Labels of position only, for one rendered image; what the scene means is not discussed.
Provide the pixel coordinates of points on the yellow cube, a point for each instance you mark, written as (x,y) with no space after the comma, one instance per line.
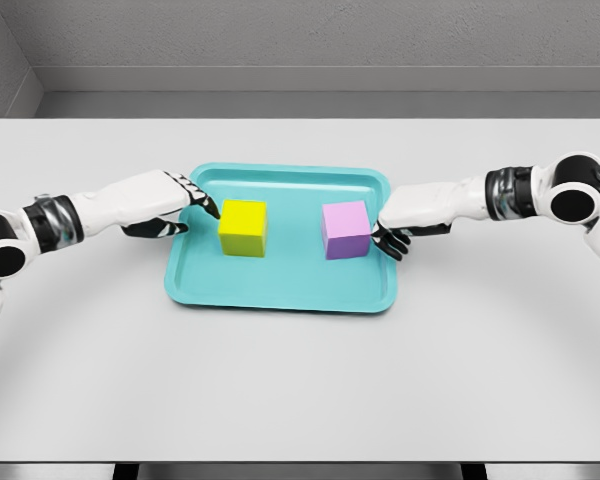
(243,227)

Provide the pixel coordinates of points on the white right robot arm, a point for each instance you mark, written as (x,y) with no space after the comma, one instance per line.
(540,195)

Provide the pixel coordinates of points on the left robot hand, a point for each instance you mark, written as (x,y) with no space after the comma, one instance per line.
(155,195)

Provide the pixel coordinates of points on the teal tray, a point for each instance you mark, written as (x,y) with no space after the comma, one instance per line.
(280,285)

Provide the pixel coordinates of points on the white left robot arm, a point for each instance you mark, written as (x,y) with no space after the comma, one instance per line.
(50,225)

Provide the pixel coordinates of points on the pink cube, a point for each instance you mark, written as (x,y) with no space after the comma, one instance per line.
(345,230)

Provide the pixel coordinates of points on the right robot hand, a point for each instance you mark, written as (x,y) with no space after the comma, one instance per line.
(415,207)

